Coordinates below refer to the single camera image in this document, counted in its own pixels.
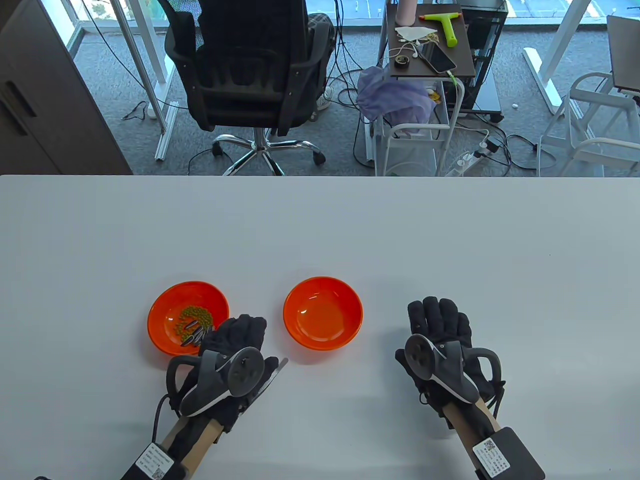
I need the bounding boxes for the person's left hand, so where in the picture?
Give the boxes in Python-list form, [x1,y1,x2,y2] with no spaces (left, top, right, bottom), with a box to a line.
[169,314,280,435]

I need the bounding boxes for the person's right hand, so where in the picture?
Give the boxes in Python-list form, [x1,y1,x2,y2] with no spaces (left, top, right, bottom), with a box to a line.
[395,296,506,430]

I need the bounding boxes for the pile of sunflower seeds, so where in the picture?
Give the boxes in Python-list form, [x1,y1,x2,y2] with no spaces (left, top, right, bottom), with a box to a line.
[179,321,215,347]

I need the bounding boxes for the silver metal tweezers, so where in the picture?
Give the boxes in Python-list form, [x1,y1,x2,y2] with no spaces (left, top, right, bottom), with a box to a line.
[239,357,290,416]

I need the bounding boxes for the orange bowl with green beans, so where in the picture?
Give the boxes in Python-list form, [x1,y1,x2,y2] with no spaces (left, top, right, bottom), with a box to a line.
[147,281,231,357]

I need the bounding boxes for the orange plastic bowl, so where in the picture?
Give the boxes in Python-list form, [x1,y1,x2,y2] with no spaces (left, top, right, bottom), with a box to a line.
[283,276,364,351]

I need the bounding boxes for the person's left forearm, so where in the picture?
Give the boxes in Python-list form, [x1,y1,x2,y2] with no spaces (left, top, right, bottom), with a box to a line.
[120,415,223,480]

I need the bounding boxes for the grey left hand controller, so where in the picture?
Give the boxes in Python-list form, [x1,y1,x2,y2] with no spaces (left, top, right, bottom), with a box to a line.
[166,346,266,417]

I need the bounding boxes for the pile of green mung beans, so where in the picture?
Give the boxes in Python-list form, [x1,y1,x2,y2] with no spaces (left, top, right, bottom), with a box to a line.
[172,306,215,337]

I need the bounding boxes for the black right wrist sensor box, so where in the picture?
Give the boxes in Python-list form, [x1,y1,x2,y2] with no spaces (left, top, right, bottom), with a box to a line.
[471,426,546,480]

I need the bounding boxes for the black wrist sensor box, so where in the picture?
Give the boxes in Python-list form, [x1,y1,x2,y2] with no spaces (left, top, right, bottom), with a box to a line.
[120,442,186,480]
[471,426,546,480]

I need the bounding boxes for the black left wrist sensor box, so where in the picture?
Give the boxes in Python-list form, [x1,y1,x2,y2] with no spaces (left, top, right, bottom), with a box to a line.
[120,442,186,480]

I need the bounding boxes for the white power strip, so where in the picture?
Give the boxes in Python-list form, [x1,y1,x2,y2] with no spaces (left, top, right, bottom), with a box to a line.
[444,142,493,177]

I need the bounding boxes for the white metal cart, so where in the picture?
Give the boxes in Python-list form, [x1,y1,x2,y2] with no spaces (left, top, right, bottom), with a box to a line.
[372,75,466,177]

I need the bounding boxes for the purple cloth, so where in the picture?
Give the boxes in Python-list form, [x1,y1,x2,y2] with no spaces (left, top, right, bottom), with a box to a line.
[356,65,437,135]

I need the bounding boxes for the dark brown side table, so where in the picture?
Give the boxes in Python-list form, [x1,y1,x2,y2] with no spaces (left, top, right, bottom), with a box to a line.
[387,2,476,80]

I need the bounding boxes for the black smartphone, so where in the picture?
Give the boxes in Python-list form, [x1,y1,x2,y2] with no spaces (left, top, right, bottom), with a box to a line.
[417,42,457,74]

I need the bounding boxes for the black office chair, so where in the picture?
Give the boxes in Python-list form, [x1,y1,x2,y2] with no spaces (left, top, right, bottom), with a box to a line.
[164,0,337,177]

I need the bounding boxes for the white face mask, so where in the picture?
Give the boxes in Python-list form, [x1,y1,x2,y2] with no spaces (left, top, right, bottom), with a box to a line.
[395,26,440,42]

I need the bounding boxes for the green plastic squeegee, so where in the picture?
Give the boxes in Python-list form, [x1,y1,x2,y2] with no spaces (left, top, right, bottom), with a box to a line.
[419,12,462,48]

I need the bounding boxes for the black equipment rack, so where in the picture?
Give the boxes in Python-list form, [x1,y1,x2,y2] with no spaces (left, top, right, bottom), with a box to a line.
[452,0,508,123]

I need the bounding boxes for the dark brown cabinet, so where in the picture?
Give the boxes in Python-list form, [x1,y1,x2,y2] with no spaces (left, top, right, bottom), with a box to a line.
[0,0,133,176]

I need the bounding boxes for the grey flat panel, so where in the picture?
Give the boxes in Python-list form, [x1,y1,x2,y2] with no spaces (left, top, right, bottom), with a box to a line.
[606,15,640,93]

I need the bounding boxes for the white desk frame leg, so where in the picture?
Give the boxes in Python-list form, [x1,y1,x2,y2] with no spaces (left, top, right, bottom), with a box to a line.
[522,0,593,116]
[114,0,180,162]

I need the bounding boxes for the white wired earphones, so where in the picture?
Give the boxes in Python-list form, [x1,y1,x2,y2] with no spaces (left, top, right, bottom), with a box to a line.
[387,42,426,61]

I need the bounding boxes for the white metal chair frame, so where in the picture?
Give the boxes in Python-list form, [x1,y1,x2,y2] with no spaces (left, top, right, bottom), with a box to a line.
[536,72,640,177]

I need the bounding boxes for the black floor cable bundle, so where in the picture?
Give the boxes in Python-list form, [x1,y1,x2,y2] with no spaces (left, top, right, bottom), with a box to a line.
[327,0,381,166]

